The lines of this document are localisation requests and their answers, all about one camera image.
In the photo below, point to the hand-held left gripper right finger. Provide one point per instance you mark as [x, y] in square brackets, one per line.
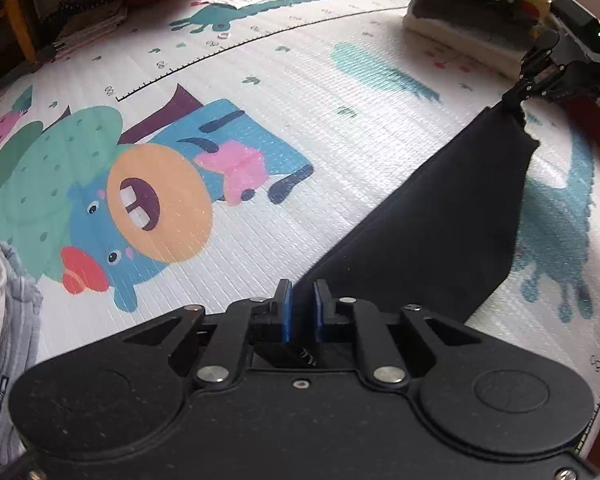
[320, 312]

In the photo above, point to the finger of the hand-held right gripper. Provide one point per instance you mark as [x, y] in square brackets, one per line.
[562, 85]
[537, 60]

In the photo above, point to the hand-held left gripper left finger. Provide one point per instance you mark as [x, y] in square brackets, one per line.
[286, 312]

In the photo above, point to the dark grey garment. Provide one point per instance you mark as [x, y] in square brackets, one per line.
[445, 2]

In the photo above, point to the cartoon printed play mat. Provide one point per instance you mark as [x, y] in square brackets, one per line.
[305, 110]

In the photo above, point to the white paper sheet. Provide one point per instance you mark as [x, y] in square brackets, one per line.
[245, 0]

